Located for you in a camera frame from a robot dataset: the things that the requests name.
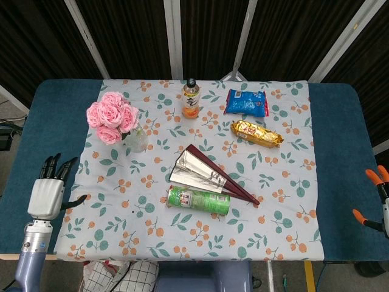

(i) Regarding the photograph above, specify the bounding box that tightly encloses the right orange-tipped robot hand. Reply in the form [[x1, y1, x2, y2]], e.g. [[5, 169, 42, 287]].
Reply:
[[352, 165, 389, 240]]

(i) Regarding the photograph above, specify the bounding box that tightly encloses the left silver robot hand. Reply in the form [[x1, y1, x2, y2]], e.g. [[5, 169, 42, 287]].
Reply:
[[27, 153, 88, 220]]

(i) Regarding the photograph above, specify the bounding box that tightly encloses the pink artificial rose bouquet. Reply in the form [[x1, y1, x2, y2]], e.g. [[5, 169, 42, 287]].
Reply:
[[86, 91, 140, 145]]

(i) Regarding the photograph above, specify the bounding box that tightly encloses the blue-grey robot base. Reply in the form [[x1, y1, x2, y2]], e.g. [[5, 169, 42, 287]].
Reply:
[[154, 260, 253, 292]]

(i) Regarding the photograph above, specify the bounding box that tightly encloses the clear glass vase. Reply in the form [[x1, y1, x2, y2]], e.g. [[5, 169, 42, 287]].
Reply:
[[123, 124, 149, 153]]

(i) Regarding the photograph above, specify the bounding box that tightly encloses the black box device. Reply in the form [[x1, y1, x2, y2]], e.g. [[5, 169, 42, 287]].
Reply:
[[0, 126, 15, 151]]

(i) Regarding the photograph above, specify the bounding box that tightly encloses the teal table cover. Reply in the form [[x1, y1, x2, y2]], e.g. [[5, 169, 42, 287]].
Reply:
[[0, 78, 389, 263]]

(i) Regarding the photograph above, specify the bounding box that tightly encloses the white black checked bag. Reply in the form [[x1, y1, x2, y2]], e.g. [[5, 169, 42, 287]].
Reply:
[[82, 260, 160, 292]]

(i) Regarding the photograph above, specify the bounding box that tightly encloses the gold foil snack packet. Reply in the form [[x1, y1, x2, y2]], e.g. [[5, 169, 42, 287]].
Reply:
[[230, 119, 284, 149]]

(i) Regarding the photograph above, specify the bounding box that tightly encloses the maroon folding paper fan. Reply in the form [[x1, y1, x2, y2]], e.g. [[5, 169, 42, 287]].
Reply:
[[169, 144, 261, 206]]

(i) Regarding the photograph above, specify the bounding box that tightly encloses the green chip can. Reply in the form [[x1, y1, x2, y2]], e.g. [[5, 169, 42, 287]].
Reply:
[[166, 186, 231, 216]]

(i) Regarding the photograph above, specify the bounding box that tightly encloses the leaf and berry tablecloth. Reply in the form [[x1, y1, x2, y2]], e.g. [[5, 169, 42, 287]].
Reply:
[[53, 78, 325, 263]]

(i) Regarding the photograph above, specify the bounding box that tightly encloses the orange tea drink bottle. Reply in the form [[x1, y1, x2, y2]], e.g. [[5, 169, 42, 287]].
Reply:
[[181, 78, 202, 120]]

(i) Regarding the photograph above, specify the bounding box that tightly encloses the blue snack bag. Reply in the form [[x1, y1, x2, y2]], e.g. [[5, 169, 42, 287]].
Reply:
[[223, 88, 270, 118]]

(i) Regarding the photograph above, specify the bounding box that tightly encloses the white partition frame post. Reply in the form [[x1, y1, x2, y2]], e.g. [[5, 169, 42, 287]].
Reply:
[[220, 0, 259, 82], [63, 0, 111, 80], [0, 85, 30, 115], [308, 0, 377, 83], [163, 0, 184, 80]]

